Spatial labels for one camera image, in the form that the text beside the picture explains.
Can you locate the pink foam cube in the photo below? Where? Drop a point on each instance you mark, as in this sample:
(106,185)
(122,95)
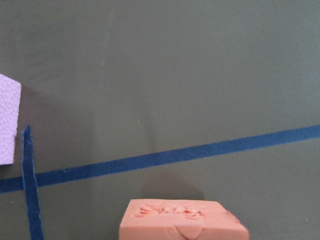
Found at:
(10,96)

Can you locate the orange foam cube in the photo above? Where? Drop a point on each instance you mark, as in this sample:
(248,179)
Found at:
(179,219)

